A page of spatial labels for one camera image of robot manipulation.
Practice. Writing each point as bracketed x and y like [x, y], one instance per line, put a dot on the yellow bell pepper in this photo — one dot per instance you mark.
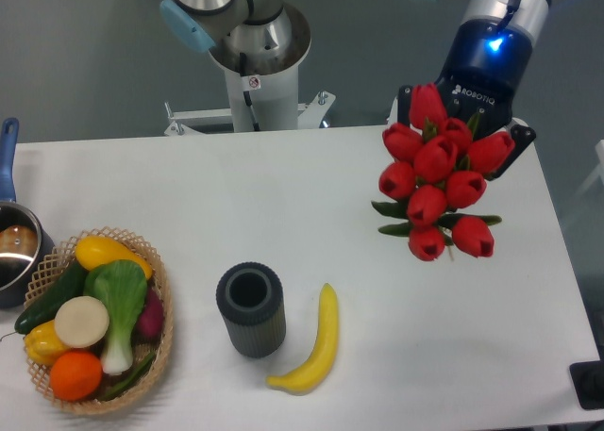
[43, 346]

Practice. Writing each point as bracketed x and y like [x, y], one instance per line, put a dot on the black device at edge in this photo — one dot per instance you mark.
[587, 379]

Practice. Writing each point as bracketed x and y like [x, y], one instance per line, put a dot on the green bean pod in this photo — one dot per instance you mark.
[129, 379]

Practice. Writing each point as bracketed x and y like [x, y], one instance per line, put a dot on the purple sweet potato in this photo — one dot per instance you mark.
[150, 321]

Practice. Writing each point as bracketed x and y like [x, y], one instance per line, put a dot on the yellow banana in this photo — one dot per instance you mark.
[315, 369]

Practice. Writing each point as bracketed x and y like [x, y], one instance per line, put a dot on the red tulip bouquet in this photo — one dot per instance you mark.
[440, 167]

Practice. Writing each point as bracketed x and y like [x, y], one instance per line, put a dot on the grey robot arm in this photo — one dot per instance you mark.
[218, 17]

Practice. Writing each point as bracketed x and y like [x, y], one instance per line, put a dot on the cream round disc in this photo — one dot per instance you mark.
[81, 322]

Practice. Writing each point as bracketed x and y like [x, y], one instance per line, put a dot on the dark grey ribbed vase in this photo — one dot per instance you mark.
[250, 299]

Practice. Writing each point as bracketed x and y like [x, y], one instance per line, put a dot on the woven wicker basket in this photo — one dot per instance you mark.
[50, 269]

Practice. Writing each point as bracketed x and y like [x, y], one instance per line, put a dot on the yellow squash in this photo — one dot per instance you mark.
[94, 251]

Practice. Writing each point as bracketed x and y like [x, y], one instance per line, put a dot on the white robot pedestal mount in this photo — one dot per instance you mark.
[260, 64]

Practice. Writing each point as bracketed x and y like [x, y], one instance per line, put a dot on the dark green cucumber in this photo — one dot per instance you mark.
[69, 285]

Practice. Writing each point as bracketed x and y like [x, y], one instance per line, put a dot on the blue handled saucepan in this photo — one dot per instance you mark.
[24, 242]

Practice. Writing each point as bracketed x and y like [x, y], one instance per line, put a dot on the green bok choy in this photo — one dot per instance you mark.
[121, 287]

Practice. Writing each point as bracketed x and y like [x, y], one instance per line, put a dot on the orange fruit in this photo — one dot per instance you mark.
[76, 375]

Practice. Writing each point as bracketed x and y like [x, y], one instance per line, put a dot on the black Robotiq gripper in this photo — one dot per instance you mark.
[481, 75]

